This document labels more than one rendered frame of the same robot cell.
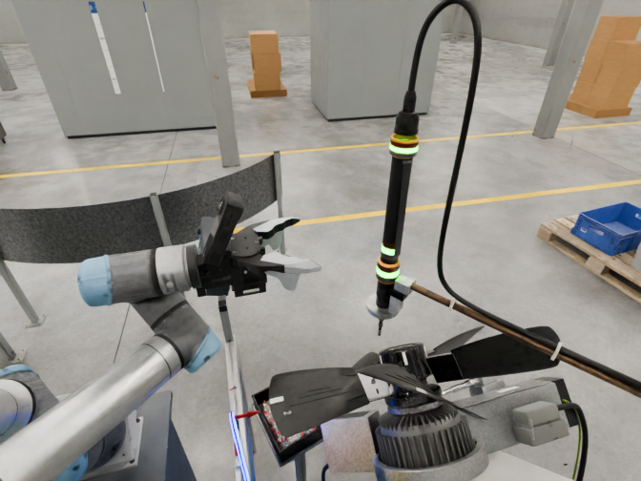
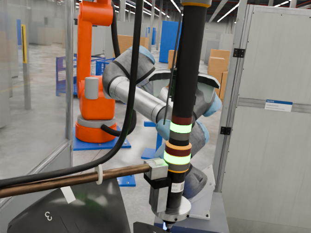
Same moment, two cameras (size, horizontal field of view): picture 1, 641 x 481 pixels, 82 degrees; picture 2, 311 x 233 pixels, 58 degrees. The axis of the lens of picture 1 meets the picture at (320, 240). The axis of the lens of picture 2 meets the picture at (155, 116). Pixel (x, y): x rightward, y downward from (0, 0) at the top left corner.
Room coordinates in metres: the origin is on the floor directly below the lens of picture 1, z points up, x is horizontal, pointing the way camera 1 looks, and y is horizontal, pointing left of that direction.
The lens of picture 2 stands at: (0.67, -0.55, 1.74)
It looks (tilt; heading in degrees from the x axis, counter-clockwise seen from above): 17 degrees down; 110
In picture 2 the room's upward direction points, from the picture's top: 5 degrees clockwise
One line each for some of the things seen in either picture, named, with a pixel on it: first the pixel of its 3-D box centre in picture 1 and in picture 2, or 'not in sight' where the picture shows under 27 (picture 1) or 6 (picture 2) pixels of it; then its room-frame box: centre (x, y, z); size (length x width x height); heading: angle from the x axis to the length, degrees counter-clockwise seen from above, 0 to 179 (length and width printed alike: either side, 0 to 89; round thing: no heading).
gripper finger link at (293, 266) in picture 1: (290, 275); (157, 84); (0.45, 0.05, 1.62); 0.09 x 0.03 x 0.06; 70
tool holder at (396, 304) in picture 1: (389, 292); (168, 186); (0.56, -0.14, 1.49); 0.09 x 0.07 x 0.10; 51
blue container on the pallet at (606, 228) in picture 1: (618, 227); not in sight; (2.75, -2.63, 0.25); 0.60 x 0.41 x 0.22; 110
